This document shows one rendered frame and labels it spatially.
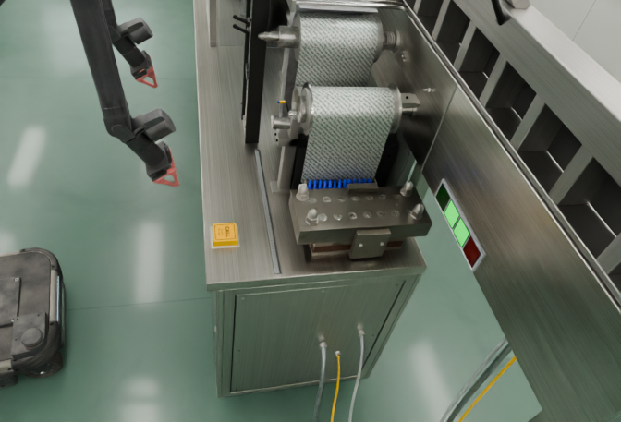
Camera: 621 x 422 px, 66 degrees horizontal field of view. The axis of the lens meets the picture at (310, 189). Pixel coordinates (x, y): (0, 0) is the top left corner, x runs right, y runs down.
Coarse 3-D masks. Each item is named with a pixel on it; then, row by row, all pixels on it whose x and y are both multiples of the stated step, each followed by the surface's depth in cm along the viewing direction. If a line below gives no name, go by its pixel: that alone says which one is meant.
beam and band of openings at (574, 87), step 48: (432, 0) 136; (480, 0) 107; (480, 48) 114; (528, 48) 93; (576, 48) 90; (480, 96) 111; (528, 96) 104; (576, 96) 81; (528, 144) 97; (576, 144) 91; (576, 192) 85; (576, 240) 83
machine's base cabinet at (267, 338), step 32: (256, 288) 136; (288, 288) 139; (320, 288) 142; (352, 288) 146; (384, 288) 150; (224, 320) 145; (256, 320) 149; (288, 320) 153; (320, 320) 157; (352, 320) 161; (384, 320) 167; (224, 352) 159; (256, 352) 164; (288, 352) 169; (320, 352) 174; (352, 352) 180; (224, 384) 178; (256, 384) 184; (288, 384) 190
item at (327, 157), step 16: (320, 144) 135; (336, 144) 136; (352, 144) 138; (368, 144) 139; (384, 144) 140; (320, 160) 140; (336, 160) 141; (352, 160) 142; (368, 160) 144; (304, 176) 143; (320, 176) 145; (336, 176) 146; (352, 176) 147; (368, 176) 149
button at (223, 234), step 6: (216, 228) 140; (222, 228) 140; (228, 228) 141; (234, 228) 141; (216, 234) 139; (222, 234) 139; (228, 234) 139; (234, 234) 140; (216, 240) 137; (222, 240) 137; (228, 240) 138; (234, 240) 138; (216, 246) 138
